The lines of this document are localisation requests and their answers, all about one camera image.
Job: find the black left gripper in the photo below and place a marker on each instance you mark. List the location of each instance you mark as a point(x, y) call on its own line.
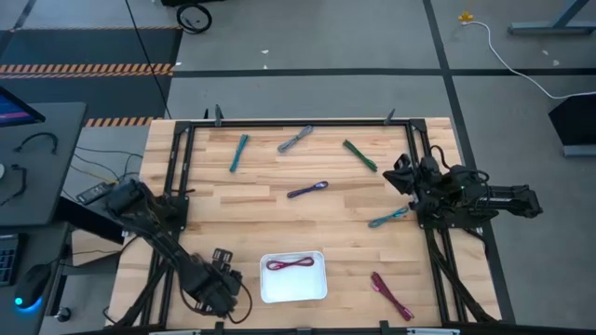
point(212, 288)

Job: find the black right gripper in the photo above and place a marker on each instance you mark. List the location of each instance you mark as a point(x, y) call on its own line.
point(426, 179)

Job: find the white rectangular tray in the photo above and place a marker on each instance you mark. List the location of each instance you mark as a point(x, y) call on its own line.
point(293, 286)

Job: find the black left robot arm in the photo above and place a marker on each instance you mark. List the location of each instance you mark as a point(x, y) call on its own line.
point(156, 235)

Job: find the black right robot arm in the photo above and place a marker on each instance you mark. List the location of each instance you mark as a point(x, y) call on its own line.
point(507, 199)

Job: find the yellow plug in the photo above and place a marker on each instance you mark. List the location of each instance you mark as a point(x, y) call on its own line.
point(465, 17)

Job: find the black caster wheel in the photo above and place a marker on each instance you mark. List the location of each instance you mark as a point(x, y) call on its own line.
point(63, 315)

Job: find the black box on stand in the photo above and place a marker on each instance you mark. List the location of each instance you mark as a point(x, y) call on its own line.
point(575, 123)

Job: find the black desk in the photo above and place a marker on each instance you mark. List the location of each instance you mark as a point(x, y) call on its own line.
point(51, 186)

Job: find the black computer mouse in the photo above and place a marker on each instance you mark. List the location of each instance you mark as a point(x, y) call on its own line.
point(31, 285)

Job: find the grey table leg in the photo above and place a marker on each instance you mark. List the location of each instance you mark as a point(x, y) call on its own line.
point(551, 29)

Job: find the black keyboard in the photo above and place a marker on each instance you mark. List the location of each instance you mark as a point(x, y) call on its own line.
point(7, 260)

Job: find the black floor mat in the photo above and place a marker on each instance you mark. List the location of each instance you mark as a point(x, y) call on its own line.
point(93, 46)

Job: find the computer monitor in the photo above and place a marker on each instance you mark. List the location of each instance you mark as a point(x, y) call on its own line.
point(14, 114)

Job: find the black frame clamp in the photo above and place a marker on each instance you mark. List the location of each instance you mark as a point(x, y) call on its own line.
point(389, 117)
point(218, 116)

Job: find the black aluminium table frame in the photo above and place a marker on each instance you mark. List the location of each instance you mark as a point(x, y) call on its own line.
point(302, 124)

